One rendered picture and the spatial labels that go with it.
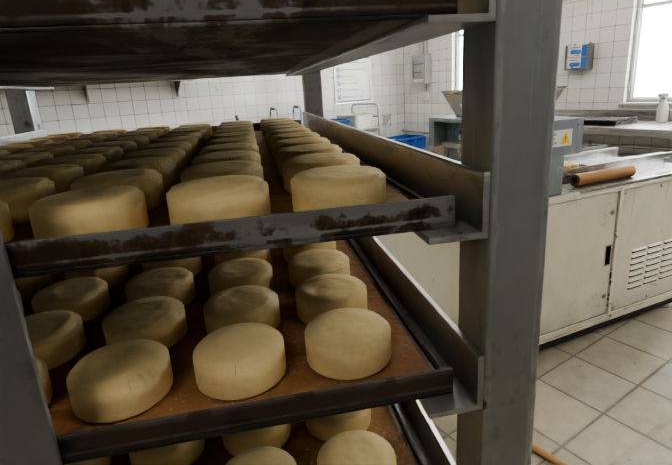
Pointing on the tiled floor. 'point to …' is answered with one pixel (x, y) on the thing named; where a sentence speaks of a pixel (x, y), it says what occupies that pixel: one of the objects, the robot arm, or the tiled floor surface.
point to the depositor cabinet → (606, 254)
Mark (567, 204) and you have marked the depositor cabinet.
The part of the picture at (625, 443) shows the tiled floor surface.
